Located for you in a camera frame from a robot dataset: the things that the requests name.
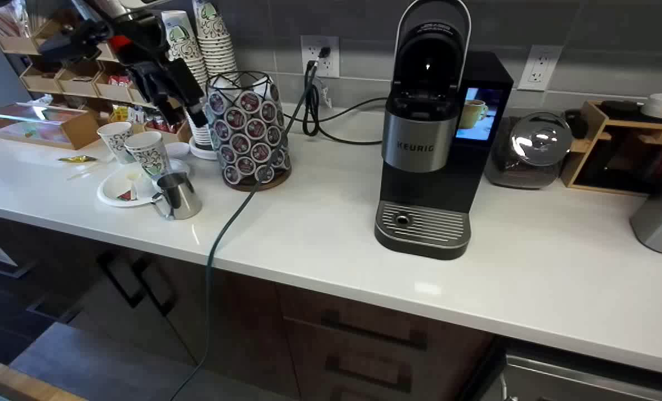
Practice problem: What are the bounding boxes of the dark hanging cable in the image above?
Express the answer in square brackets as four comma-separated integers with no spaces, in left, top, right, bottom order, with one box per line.
[168,187,258,401]

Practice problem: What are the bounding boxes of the black drawer handle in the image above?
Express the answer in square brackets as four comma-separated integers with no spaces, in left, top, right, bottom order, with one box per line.
[323,352,414,395]
[318,307,430,352]

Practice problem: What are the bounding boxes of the wooden tea box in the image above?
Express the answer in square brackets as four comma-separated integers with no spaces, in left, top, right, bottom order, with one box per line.
[0,100,103,151]

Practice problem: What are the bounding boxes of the stack of small white cups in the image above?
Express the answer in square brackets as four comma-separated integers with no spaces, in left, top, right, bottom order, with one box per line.
[185,107,215,149]

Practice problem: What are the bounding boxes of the silver metal cup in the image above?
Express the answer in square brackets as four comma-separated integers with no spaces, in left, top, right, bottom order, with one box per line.
[154,173,205,223]

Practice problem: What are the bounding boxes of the stainless dishwasher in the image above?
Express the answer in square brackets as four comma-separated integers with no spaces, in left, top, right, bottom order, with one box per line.
[484,339,662,401]

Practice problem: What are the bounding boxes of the dark wooden cabinet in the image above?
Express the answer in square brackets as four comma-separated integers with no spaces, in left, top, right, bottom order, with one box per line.
[0,212,497,401]

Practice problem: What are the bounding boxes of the small clear plastic cup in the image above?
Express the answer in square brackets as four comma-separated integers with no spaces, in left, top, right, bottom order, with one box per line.
[168,140,193,176]

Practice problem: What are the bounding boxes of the yellow sweetener packet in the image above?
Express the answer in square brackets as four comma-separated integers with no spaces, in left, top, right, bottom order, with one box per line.
[55,154,100,168]

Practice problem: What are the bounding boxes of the patterned paper cup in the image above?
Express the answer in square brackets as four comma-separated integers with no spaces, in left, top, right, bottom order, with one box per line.
[95,120,138,168]
[125,129,171,184]

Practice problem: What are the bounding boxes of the wire coffee pod carousel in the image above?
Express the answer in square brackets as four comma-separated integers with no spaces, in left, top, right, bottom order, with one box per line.
[201,69,295,194]

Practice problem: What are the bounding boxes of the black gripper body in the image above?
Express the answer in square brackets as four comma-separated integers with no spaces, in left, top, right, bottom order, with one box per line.
[108,9,191,107]

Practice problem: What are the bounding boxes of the black silver Keurig coffee machine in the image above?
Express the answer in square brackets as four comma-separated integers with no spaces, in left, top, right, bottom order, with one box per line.
[373,0,514,263]

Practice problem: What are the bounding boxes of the white plate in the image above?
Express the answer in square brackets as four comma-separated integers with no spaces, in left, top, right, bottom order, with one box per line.
[93,170,166,212]

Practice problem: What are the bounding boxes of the white wall outlet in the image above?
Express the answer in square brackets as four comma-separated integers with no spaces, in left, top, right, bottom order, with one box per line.
[299,34,341,80]
[518,42,565,95]

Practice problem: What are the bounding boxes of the round grey appliance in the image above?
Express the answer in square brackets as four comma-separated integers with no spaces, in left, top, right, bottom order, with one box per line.
[484,110,576,192]

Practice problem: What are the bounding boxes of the light wooden board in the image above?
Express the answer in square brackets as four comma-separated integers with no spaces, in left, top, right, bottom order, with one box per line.
[0,351,86,401]

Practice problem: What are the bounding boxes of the wooden pod holder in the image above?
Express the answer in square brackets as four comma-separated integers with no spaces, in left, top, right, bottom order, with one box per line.
[560,99,662,196]

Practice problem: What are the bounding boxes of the tall stack of paper cups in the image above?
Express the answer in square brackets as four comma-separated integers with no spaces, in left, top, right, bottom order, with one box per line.
[191,0,240,80]
[159,9,209,95]

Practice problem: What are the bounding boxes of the black power cable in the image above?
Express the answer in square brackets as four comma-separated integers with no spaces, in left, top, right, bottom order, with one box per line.
[283,42,392,149]

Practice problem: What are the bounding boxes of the black cabinet handle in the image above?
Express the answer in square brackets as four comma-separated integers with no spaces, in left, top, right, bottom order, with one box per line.
[95,249,147,311]
[131,255,180,320]

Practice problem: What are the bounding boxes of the white saucer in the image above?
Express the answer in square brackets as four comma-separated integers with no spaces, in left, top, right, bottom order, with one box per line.
[187,140,222,164]

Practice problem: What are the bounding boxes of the silver metal appliance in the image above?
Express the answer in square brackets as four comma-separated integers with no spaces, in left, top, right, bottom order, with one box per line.
[629,168,662,263]

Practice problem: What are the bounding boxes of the wooden bin organizer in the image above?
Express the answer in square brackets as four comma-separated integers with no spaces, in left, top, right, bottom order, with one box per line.
[0,9,193,146]

